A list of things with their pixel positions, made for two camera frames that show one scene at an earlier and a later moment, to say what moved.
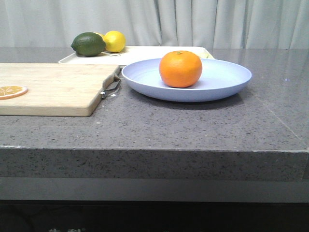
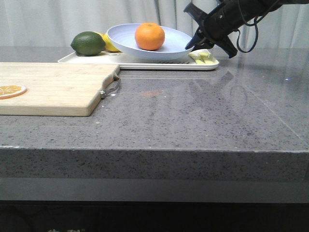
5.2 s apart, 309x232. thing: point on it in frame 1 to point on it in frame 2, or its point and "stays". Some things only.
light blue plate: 218,79 to 121,38
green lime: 88,44 stays
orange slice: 9,92 stays
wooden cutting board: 54,89 stays
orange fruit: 180,69 to 149,36
